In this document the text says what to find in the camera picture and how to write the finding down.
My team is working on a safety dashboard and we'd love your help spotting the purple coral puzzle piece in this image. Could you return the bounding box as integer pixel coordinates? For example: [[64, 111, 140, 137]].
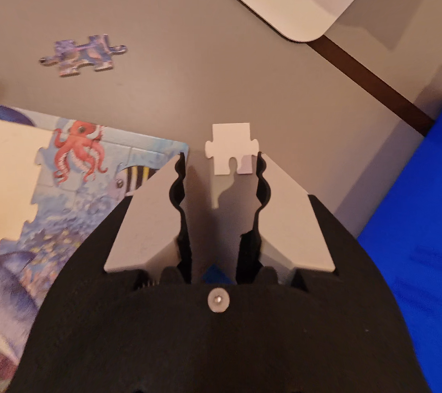
[[39, 34, 128, 77]]

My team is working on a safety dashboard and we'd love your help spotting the blue plastic bin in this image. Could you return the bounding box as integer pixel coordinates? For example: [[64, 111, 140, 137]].
[[357, 124, 442, 393]]

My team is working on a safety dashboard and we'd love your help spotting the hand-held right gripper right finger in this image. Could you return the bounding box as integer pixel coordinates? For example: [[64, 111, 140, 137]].
[[236, 152, 336, 285]]

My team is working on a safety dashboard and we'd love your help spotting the sea animals jigsaw puzzle board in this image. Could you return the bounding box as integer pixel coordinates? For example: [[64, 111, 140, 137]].
[[0, 105, 190, 378]]

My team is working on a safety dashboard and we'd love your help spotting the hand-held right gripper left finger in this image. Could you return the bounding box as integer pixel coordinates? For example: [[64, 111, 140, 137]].
[[104, 153, 193, 285]]

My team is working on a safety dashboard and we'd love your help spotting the white puzzle piece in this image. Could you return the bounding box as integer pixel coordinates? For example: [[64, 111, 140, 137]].
[[205, 123, 260, 176]]

